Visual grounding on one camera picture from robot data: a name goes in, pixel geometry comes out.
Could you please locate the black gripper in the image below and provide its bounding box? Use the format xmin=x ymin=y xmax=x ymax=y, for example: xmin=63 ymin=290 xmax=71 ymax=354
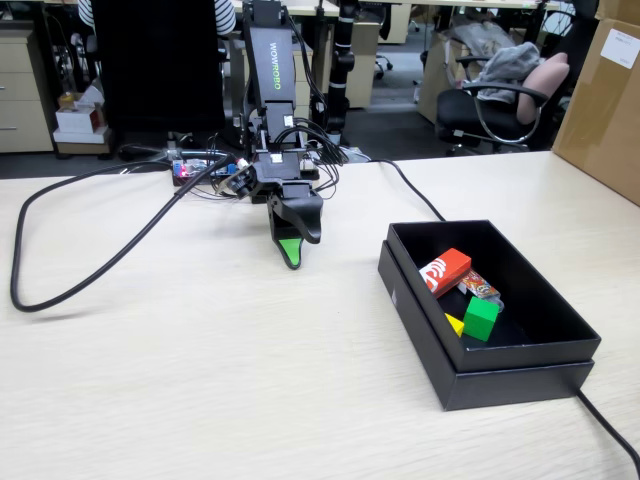
xmin=249 ymin=151 xmax=324 ymax=271

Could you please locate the red and white small box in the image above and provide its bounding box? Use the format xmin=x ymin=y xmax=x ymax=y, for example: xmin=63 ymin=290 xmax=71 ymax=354
xmin=418 ymin=247 xmax=473 ymax=300

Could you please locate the yellow cube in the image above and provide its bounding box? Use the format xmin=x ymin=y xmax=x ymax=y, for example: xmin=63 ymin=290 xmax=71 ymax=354
xmin=443 ymin=312 xmax=466 ymax=339

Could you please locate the green cube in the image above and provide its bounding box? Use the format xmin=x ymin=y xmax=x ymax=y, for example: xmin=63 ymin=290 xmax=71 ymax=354
xmin=462 ymin=295 xmax=501 ymax=343

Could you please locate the black box tray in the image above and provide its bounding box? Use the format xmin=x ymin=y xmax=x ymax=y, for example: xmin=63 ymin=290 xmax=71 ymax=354
xmin=387 ymin=219 xmax=602 ymax=374

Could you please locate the white cardboard box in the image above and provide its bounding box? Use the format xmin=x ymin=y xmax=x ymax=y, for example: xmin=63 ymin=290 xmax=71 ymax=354
xmin=54 ymin=102 xmax=106 ymax=135

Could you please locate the black open box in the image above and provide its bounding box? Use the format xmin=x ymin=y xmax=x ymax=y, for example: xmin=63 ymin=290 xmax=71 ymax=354
xmin=377 ymin=239 xmax=596 ymax=412

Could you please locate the large labelled cardboard box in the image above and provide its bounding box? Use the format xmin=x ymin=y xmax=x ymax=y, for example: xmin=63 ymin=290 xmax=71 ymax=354
xmin=552 ymin=17 xmax=640 ymax=207

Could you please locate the plain cardboard box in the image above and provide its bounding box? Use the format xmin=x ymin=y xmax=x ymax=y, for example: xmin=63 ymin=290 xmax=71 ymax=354
xmin=594 ymin=0 xmax=640 ymax=26

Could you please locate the controller circuit board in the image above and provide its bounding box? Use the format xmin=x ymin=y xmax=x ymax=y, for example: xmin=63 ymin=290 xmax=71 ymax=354
xmin=171 ymin=157 xmax=236 ymax=182

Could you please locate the black office chair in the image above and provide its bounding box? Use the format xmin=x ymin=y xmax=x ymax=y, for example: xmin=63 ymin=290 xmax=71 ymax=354
xmin=435 ymin=52 xmax=551 ymax=156

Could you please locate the flat white carton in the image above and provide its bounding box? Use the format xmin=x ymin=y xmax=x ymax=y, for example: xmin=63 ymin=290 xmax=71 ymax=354
xmin=52 ymin=127 xmax=112 ymax=155

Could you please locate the grey cloth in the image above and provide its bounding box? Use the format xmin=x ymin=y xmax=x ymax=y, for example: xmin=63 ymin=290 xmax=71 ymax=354
xmin=472 ymin=42 xmax=544 ymax=104

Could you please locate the pink cushion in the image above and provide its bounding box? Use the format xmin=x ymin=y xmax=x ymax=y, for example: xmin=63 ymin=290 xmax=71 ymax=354
xmin=514 ymin=52 xmax=571 ymax=125

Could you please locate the beige drawer cabinet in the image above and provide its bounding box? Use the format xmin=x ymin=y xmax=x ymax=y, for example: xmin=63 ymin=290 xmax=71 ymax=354
xmin=0 ymin=29 xmax=55 ymax=154

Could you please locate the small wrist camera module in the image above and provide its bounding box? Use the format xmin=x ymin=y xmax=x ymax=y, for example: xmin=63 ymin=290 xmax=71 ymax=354
xmin=219 ymin=162 xmax=256 ymax=201

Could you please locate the thin black wire bundle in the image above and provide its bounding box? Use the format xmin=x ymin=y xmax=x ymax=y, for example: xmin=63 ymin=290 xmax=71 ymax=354
xmin=209 ymin=14 xmax=349 ymax=201

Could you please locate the smooth black cable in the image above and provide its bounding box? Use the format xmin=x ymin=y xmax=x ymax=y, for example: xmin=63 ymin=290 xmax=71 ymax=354
xmin=349 ymin=157 xmax=640 ymax=466

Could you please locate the thick black sleeved cable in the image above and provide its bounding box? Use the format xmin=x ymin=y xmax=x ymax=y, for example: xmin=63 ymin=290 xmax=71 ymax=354
xmin=9 ymin=149 xmax=236 ymax=314

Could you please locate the beige desk pedestal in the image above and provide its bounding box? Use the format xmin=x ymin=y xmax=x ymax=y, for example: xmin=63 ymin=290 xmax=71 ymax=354
xmin=344 ymin=22 xmax=381 ymax=109

